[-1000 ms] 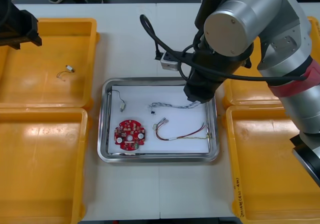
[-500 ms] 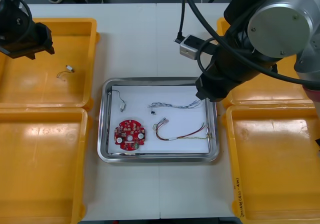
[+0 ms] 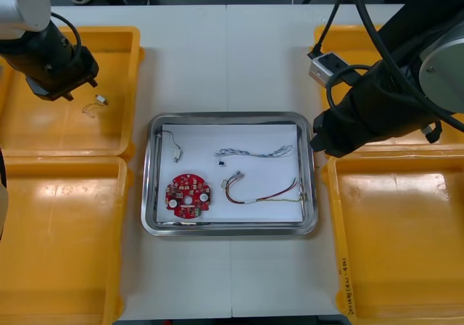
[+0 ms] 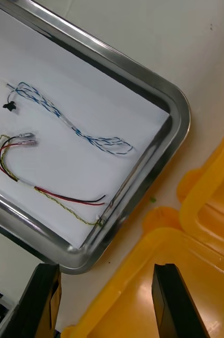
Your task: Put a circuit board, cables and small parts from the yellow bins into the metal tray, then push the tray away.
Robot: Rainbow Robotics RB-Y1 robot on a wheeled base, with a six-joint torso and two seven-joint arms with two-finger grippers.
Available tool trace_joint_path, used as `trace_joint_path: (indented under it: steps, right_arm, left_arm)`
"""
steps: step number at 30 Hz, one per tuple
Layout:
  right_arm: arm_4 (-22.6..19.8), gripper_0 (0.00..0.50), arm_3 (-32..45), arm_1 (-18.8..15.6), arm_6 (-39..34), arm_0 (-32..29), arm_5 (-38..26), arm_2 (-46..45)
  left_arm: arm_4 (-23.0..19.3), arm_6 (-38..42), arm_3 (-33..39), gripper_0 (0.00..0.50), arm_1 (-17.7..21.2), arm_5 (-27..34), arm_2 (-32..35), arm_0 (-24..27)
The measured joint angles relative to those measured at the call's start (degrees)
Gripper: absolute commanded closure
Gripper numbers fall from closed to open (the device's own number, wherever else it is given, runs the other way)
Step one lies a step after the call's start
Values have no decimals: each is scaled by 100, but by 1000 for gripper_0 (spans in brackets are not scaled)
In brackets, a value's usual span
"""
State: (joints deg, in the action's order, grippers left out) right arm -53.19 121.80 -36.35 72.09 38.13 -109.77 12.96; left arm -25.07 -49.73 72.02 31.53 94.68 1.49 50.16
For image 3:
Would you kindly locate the round red circuit board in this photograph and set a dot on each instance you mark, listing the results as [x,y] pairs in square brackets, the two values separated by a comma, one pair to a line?
[181,191]

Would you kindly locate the yellow-orange plastic bin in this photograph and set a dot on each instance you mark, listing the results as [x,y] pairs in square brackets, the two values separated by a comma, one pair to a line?
[43,129]
[391,238]
[348,35]
[58,238]

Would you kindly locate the silver-black right robot arm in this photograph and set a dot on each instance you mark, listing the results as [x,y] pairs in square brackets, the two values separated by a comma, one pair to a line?
[442,49]

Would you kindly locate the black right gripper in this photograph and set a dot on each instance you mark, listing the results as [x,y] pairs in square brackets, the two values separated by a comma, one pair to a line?
[340,132]

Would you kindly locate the steel tray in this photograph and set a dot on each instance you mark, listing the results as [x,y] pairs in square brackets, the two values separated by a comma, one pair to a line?
[232,230]

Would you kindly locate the white sheet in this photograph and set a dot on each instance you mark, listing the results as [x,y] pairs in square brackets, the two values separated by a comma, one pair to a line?
[253,176]

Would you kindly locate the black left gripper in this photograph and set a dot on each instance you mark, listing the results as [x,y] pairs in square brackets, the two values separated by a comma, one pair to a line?
[65,67]

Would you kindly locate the silver-black left robot arm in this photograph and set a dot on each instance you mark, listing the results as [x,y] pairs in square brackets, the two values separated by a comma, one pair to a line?
[21,2]

